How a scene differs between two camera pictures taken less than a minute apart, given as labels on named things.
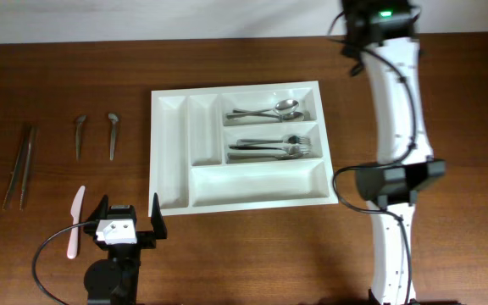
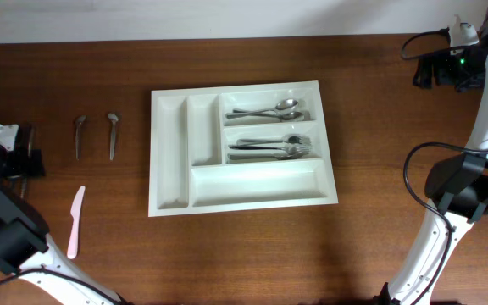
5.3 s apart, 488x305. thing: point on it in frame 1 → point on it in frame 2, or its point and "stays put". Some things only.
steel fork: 291,154 stays put
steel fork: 293,139 stays put
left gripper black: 148,237 → 20,166
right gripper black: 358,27 → 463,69
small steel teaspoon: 113,119 stays put
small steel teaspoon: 78,135 stays put
